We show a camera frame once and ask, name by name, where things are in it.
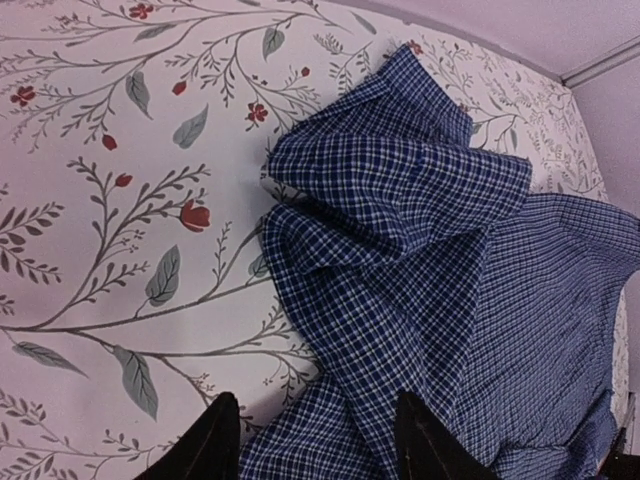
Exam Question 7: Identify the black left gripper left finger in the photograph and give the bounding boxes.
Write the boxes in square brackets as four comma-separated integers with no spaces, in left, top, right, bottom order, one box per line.
[135,392,241,480]

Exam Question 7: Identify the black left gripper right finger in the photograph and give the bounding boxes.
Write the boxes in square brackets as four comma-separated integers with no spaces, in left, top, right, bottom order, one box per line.
[394,391,498,480]

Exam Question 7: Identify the blue plaid button shirt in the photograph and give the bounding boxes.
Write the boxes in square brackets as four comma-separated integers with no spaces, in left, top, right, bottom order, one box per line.
[240,47,639,479]

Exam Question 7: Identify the floral patterned table cloth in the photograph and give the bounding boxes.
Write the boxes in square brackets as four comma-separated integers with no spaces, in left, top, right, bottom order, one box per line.
[1,1,606,479]

